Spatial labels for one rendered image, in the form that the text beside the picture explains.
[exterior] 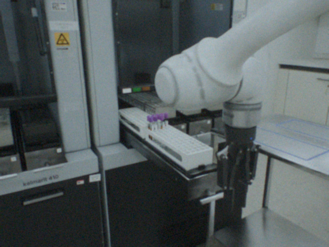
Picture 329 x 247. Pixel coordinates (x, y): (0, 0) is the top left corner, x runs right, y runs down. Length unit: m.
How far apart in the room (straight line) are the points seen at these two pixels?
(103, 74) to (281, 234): 1.12
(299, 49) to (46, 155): 3.27
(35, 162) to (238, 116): 0.77
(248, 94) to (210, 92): 0.14
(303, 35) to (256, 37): 3.40
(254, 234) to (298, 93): 2.19
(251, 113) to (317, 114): 2.70
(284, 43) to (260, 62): 2.98
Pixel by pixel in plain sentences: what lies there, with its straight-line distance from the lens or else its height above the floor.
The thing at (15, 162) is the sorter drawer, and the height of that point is 0.78.
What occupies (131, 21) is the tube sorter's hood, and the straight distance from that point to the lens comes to 1.22.
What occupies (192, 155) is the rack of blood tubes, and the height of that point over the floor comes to 0.86.
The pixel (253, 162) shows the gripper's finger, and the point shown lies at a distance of 0.77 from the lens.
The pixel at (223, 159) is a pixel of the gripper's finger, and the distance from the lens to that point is 0.68.
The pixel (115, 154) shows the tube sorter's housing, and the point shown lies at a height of 0.73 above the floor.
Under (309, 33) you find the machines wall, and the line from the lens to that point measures 3.95.
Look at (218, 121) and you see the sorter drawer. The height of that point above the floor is 0.79.
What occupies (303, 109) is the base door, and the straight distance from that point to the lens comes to 3.42.
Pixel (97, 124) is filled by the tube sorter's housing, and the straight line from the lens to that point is 1.23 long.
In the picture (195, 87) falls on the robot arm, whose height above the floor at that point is 1.12.
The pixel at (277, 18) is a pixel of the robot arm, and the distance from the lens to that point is 0.47.
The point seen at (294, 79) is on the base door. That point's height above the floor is 0.71.
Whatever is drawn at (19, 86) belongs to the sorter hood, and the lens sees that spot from 1.14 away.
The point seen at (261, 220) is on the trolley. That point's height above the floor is 0.28.
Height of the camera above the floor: 1.21
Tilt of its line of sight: 18 degrees down
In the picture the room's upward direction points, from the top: straight up
